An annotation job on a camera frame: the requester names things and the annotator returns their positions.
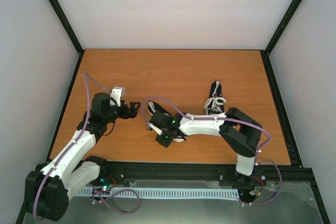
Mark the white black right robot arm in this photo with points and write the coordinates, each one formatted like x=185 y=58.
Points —
x=239 y=131

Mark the black canvas sneaker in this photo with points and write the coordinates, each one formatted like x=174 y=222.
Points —
x=216 y=98
x=157 y=108

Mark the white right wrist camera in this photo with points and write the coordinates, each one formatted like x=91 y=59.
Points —
x=151 y=126

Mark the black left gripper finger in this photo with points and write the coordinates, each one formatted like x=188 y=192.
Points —
x=135 y=105
x=134 y=112

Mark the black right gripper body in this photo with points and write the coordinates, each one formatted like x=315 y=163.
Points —
x=166 y=142

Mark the black aluminium frame rail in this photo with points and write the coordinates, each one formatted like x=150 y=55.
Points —
x=121 y=171

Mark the black corner frame post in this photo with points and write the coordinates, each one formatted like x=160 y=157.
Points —
x=66 y=25
x=292 y=8

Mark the white shoelace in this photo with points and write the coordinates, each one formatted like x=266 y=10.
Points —
x=215 y=103

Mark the black left corner frame post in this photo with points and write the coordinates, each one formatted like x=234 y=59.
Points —
x=66 y=25

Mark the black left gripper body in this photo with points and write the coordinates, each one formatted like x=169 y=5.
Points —
x=124 y=114

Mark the black right corner frame post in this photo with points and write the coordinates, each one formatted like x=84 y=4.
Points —
x=292 y=8

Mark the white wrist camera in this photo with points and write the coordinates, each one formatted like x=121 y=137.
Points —
x=115 y=96
x=151 y=126

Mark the light blue slotted cable duct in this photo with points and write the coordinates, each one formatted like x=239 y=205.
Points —
x=171 y=193

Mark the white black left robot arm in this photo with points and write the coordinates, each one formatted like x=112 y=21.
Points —
x=48 y=190

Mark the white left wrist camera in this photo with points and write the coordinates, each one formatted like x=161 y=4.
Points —
x=115 y=96

